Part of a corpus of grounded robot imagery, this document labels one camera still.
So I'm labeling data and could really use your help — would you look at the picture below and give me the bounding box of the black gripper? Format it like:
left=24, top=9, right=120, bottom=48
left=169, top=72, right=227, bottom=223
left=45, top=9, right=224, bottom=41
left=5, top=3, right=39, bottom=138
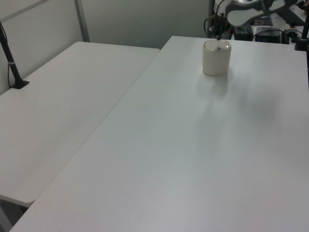
left=210, top=13, right=229, bottom=41

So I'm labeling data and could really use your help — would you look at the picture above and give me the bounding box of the cream lidded trash bin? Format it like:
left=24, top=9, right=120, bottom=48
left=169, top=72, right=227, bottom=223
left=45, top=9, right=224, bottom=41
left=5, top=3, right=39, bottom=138
left=202, top=39, right=232, bottom=76

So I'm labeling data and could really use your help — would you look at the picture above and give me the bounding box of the dark device with green parts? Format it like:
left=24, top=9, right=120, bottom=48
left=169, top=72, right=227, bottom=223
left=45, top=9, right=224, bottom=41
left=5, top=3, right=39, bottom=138
left=233, top=25, right=253, bottom=41

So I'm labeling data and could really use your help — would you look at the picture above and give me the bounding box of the black flat pad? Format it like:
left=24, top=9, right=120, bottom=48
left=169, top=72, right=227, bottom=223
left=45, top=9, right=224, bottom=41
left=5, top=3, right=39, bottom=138
left=253, top=18, right=274, bottom=27

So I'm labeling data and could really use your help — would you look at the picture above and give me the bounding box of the black electronics box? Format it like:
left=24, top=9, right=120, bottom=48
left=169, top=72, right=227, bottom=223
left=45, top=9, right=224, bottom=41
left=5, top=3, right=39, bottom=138
left=254, top=26, right=283, bottom=44

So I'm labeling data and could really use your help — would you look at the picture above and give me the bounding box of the black clamped stand pole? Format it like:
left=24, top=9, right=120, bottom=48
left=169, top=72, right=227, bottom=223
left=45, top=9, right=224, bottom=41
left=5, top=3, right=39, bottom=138
left=294, top=16, right=309, bottom=52

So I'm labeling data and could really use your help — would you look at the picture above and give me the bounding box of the white side table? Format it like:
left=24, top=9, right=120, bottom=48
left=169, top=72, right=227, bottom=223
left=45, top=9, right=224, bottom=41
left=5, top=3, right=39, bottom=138
left=0, top=41, right=161, bottom=204

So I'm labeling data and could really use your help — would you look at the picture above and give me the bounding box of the grey metal partition post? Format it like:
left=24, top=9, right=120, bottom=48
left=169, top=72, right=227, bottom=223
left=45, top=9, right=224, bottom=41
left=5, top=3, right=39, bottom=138
left=74, top=0, right=90, bottom=43

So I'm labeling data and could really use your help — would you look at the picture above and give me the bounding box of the black camera stand pole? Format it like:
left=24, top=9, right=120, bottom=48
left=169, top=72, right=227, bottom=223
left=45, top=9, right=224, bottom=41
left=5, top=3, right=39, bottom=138
left=0, top=21, right=30, bottom=90

